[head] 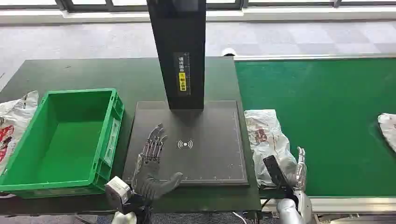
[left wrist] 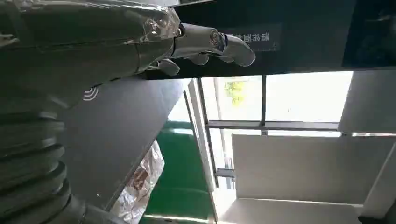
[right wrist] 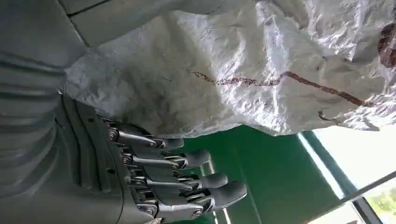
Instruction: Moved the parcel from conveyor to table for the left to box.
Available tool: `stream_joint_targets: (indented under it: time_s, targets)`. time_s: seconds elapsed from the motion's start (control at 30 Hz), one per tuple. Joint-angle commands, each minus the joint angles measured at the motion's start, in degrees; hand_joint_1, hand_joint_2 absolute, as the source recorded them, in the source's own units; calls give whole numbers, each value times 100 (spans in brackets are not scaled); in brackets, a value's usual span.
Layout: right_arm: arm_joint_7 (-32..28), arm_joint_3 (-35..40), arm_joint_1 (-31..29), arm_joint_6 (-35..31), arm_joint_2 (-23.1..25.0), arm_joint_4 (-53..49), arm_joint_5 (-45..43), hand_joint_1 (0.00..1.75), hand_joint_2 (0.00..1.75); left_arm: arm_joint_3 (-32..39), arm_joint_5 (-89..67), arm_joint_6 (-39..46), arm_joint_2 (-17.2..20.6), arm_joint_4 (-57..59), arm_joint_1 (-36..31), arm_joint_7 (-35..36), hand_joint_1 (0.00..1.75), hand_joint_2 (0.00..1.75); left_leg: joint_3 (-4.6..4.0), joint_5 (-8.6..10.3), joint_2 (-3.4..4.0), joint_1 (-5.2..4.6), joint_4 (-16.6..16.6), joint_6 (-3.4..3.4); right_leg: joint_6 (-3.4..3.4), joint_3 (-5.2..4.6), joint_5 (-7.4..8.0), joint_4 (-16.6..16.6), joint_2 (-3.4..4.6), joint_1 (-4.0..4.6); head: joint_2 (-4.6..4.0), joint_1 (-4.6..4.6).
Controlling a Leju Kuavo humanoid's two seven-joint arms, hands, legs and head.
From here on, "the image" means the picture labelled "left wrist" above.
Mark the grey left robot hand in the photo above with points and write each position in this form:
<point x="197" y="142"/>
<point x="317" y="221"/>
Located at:
<point x="80" y="46"/>

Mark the white parcel bag dark-red print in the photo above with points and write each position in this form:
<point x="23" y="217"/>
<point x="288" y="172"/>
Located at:
<point x="142" y="182"/>

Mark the dark window frame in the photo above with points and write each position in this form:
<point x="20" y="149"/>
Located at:
<point x="263" y="99"/>

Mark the green conveyor belt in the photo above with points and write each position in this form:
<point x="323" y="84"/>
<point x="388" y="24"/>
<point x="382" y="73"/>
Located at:
<point x="182" y="173"/>

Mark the printed label on post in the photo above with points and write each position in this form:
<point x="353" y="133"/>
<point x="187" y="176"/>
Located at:
<point x="256" y="38"/>

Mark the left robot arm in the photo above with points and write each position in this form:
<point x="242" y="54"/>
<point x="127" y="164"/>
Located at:
<point x="28" y="173"/>

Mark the dark scanner base plate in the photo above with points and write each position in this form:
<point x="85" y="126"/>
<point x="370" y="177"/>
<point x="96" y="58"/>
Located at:
<point x="117" y="139"/>

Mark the black scanner post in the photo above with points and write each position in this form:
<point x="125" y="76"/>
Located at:
<point x="309" y="37"/>

